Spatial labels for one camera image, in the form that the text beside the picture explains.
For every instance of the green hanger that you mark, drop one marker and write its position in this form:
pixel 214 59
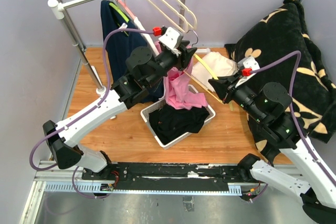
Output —
pixel 118 11

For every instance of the navy blue t shirt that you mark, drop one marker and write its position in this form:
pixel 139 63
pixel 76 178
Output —
pixel 119 45

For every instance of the folded cream cloth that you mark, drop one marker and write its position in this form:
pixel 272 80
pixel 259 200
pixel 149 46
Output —
pixel 220 65

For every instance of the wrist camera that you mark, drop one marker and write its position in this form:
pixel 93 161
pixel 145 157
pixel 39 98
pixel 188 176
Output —
pixel 169 38
pixel 246 66

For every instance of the black t shirt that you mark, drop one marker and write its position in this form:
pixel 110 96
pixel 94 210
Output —
pixel 199 115
pixel 170 124

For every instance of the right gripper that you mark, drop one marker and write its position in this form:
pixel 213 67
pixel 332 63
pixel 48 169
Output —
pixel 225 87

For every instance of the white t shirt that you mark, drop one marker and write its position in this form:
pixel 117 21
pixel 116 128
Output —
pixel 147 37

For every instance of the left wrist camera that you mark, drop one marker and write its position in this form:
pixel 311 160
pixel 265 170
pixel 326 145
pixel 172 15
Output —
pixel 169 38

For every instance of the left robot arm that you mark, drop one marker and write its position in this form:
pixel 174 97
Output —
pixel 143 72

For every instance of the yellow hanger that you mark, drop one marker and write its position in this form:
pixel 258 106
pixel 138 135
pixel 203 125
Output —
pixel 205 65

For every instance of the pink t shirt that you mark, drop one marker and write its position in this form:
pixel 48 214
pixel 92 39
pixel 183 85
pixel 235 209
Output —
pixel 177 93

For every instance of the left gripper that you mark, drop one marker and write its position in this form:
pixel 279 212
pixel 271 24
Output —
pixel 184 60

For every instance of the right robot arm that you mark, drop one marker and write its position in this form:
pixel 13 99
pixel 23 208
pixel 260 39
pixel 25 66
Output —
pixel 316 191

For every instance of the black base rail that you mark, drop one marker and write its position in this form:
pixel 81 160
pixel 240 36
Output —
pixel 170 177

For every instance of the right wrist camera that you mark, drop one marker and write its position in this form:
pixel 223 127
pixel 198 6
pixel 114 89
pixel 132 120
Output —
pixel 246 66

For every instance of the wooden hanger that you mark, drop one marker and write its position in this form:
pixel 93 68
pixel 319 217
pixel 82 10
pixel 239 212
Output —
pixel 160 3

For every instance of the pink white hanger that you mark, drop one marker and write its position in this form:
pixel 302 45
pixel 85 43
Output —
pixel 130 14

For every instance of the metal clothes rack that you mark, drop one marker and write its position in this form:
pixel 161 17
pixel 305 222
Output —
pixel 59 10

